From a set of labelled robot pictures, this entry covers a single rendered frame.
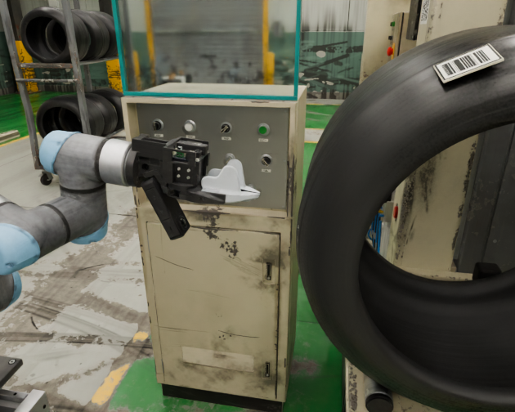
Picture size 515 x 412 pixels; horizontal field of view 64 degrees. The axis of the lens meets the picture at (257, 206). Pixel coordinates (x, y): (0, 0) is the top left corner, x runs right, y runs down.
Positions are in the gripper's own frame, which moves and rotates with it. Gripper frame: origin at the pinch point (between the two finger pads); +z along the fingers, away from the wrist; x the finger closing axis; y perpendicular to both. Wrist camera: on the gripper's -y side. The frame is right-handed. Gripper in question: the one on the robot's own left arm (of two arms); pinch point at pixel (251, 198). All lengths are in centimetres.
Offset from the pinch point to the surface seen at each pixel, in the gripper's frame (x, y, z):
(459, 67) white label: -10.9, 24.1, 22.7
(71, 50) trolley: 287, -17, -216
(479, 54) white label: -9.9, 25.6, 24.5
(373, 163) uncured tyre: -11.8, 12.4, 16.0
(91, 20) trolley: 341, 6, -229
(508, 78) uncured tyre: -11.7, 23.7, 27.5
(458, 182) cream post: 27.7, -0.1, 39.2
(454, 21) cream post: 28, 30, 30
